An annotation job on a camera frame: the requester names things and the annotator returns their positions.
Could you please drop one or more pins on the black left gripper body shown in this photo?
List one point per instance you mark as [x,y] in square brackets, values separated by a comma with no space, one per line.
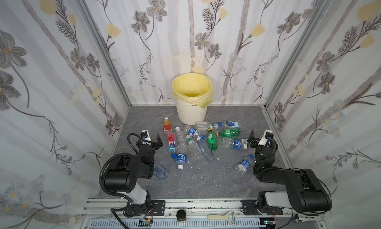
[152,144]

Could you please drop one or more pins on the red cap Fiji bottle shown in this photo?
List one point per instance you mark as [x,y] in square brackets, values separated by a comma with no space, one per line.
[172,143]

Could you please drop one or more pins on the clear bottle blue label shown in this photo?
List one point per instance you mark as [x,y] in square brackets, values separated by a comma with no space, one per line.
[234,143]
[181,149]

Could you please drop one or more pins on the green soda bottle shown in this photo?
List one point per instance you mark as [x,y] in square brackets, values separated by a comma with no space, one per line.
[229,133]
[212,140]

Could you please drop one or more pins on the Pepsi label clear bottle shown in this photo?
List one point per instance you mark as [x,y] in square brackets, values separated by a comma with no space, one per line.
[189,130]

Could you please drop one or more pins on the clear bottle blue cap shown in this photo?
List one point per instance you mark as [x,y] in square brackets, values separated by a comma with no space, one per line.
[203,146]

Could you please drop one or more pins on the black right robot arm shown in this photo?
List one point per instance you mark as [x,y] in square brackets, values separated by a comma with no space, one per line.
[304,193]

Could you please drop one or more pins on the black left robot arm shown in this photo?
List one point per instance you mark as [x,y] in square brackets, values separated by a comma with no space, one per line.
[119,177]

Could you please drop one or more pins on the white plastic waste bin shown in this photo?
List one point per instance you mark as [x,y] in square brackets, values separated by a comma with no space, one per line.
[189,113]

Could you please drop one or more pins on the yellow bin liner bag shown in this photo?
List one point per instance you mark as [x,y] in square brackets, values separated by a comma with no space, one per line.
[194,89]

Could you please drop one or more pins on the orange red juice bottle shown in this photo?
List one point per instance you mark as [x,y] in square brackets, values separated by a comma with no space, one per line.
[167,126]

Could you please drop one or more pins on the small blue label bottle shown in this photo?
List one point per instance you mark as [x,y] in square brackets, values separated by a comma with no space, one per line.
[232,124]

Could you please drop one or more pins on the clear bottle white cap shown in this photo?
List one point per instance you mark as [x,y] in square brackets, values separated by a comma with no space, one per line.
[192,145]

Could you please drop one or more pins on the green soda bottle upright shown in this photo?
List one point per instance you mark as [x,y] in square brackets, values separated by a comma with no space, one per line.
[212,140]

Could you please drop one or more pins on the clear bottle green cap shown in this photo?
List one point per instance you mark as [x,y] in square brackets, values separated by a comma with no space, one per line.
[204,125]

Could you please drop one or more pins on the beige vegetable peeler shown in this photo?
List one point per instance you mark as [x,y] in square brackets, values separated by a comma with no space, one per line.
[229,217]

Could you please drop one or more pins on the adjustable wrench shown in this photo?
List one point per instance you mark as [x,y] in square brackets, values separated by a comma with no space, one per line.
[301,218]

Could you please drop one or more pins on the black round knob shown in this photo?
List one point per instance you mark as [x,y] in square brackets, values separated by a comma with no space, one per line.
[181,215]

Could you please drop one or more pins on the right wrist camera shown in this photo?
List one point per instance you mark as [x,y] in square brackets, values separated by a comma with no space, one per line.
[266,136]

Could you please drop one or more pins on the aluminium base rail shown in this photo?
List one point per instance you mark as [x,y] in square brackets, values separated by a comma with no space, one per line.
[97,215]

